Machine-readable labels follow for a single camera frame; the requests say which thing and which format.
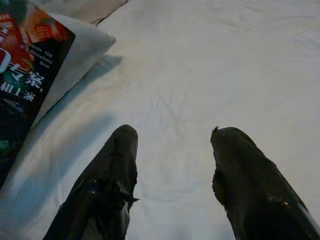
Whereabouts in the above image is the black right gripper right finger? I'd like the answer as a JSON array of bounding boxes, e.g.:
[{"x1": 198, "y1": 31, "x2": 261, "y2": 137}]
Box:
[{"x1": 210, "y1": 125, "x2": 320, "y2": 240}]

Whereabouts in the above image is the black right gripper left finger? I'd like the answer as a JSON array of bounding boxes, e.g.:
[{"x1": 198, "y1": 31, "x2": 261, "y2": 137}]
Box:
[{"x1": 42, "y1": 124, "x2": 140, "y2": 240}]

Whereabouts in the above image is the white bed sheet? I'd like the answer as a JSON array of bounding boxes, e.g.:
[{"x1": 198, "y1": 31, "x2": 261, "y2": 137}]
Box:
[{"x1": 0, "y1": 0, "x2": 320, "y2": 240}]

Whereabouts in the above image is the black red cover book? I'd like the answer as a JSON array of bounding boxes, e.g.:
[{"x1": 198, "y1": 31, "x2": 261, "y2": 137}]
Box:
[{"x1": 0, "y1": 0, "x2": 77, "y2": 191}]

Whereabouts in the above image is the plain grey pillow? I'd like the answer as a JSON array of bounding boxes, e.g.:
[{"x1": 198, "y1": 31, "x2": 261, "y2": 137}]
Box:
[{"x1": 29, "y1": 12, "x2": 118, "y2": 128}]

